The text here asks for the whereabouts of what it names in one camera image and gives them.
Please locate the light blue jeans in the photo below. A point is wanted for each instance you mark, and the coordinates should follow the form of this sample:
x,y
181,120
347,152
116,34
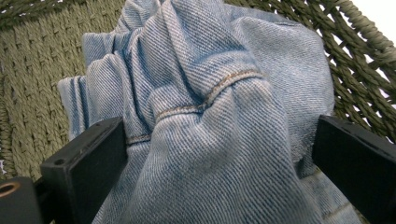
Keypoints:
x,y
218,124

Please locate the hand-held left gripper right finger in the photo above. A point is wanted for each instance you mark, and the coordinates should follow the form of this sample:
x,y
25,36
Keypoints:
x,y
358,165

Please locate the green woven basket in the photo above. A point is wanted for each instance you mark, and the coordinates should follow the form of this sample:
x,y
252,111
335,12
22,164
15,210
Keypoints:
x,y
37,62

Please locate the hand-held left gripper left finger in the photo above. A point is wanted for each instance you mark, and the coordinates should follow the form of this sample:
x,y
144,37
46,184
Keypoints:
x,y
87,165

